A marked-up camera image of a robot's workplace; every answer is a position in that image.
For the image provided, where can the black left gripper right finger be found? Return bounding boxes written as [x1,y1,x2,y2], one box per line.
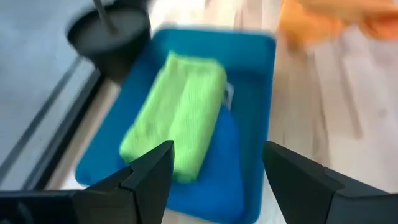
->
[262,141,398,224]

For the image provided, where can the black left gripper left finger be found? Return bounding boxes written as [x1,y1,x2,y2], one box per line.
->
[0,139,175,224]

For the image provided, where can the green microfiber towel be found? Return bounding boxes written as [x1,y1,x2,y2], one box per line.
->
[119,51,228,184]

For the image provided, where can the blue microfiber towel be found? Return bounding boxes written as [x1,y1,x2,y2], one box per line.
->
[116,105,246,223]

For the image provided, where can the orange microfiber towel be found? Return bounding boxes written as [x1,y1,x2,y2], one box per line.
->
[278,0,398,47]

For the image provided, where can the teal plastic bin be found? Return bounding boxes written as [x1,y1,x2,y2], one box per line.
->
[74,26,277,224]

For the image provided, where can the green potted plant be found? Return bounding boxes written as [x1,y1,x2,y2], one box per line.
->
[66,0,152,84]

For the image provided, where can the black aluminium table frame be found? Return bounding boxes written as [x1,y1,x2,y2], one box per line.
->
[0,55,105,191]

